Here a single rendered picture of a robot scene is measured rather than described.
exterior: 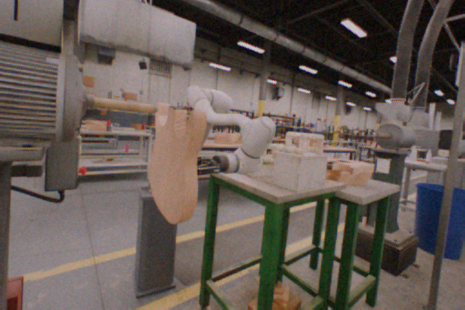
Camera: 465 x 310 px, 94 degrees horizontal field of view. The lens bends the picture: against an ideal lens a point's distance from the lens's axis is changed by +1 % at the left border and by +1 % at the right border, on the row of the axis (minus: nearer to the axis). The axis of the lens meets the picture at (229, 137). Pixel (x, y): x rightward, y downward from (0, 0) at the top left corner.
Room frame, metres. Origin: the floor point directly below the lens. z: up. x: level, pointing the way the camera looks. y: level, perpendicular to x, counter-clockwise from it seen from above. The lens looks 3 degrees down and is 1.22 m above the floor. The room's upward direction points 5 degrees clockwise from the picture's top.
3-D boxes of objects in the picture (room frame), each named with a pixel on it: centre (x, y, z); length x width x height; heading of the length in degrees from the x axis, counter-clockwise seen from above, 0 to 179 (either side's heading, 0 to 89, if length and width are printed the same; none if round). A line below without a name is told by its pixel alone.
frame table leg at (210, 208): (1.37, 0.07, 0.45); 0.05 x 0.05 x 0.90; 37
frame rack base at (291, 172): (1.16, -0.39, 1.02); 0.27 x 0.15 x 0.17; 131
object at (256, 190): (1.34, -0.30, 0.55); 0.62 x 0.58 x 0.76; 127
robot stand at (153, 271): (1.59, 0.48, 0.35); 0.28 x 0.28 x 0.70; 30
